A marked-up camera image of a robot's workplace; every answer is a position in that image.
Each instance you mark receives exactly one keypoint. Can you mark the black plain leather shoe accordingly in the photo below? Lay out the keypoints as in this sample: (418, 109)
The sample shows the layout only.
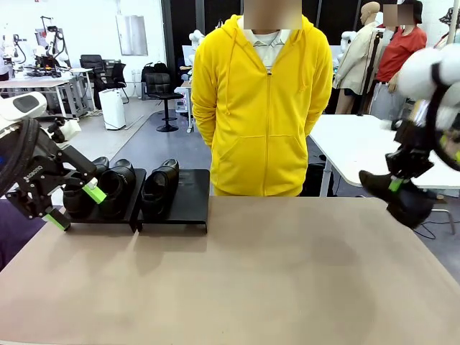
(115, 194)
(77, 205)

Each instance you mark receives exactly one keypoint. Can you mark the black perforated buckle shoe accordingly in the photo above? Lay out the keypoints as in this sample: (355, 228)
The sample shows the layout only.
(409, 212)
(158, 194)

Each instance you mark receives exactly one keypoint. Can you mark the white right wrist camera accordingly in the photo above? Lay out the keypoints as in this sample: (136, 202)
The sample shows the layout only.
(418, 113)

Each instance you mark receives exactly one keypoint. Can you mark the black equipment box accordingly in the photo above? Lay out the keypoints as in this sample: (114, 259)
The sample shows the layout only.
(318, 179)

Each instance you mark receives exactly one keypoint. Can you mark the purple carpet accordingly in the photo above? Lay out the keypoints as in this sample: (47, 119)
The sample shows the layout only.
(10, 233)

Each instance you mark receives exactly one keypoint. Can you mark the black bar stool chair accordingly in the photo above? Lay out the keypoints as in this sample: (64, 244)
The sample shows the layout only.
(158, 84)

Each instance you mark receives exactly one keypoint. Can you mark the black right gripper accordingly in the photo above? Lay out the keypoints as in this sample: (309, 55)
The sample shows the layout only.
(413, 151)

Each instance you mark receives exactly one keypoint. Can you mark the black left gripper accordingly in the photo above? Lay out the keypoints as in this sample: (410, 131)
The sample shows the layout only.
(36, 179)

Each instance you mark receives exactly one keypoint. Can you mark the mannequin with beige jacket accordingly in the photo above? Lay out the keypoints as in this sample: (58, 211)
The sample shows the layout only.
(355, 54)

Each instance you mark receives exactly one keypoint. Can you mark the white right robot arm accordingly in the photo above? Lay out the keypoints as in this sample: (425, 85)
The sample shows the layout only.
(420, 75)

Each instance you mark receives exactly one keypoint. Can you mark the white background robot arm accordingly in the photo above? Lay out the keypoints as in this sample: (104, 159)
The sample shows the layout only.
(9, 45)
(45, 63)

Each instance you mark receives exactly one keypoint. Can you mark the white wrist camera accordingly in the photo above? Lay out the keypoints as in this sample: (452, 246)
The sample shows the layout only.
(70, 129)
(418, 113)

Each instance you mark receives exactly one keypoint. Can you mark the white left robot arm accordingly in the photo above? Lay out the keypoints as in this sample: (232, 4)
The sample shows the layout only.
(9, 108)

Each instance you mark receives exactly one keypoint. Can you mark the person in yellow hoodie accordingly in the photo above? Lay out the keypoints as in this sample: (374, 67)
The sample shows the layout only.
(266, 125)

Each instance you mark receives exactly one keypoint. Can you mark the grey wall panel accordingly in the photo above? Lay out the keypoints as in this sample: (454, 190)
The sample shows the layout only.
(131, 36)

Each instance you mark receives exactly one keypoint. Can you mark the white humanoid robot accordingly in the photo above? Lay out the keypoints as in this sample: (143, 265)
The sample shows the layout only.
(196, 36)
(348, 36)

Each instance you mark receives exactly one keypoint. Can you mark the white table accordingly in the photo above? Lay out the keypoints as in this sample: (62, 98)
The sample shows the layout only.
(359, 143)

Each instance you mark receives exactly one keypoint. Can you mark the person in red shirt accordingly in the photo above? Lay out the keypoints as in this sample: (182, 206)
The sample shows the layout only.
(395, 54)

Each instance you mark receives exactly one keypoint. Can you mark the white work desk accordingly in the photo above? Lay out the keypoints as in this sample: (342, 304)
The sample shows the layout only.
(36, 83)

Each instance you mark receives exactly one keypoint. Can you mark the black metal shoe stand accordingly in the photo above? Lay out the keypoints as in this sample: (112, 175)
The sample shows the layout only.
(131, 212)
(194, 197)

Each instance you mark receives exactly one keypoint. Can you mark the black office chair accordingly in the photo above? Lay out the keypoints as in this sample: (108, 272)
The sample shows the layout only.
(115, 73)
(91, 63)

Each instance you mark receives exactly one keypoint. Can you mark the wooden coat rack with clothes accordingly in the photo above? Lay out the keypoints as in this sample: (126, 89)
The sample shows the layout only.
(451, 16)

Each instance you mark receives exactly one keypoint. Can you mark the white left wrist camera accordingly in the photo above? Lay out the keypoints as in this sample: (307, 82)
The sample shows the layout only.
(70, 129)

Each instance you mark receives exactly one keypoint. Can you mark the black backpack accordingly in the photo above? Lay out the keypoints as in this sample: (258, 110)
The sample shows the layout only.
(154, 68)

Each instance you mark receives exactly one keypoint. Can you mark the white air purifier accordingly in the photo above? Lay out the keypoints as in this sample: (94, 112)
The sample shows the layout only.
(112, 109)

